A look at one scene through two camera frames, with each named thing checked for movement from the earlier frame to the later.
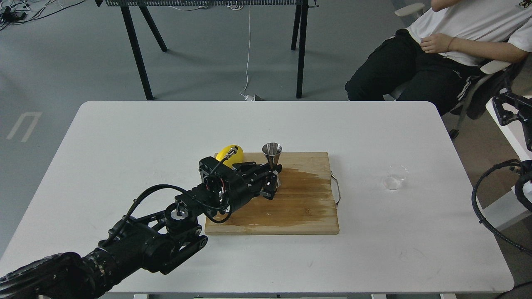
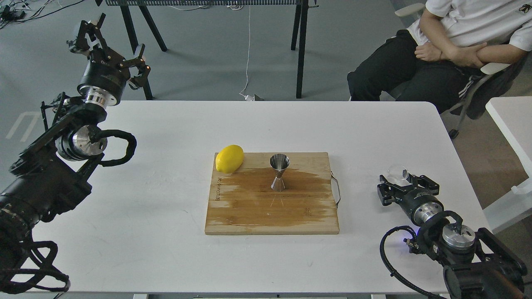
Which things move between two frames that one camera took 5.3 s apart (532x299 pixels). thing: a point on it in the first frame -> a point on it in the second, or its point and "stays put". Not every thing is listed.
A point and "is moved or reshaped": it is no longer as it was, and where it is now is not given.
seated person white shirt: x=436 y=58 stays put
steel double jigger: x=273 y=150 is moved or reshaped
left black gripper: x=232 y=187 -> x=103 y=84
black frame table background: x=299 y=35 stays put
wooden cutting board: x=304 y=203 stays put
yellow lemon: x=237 y=158 stays put
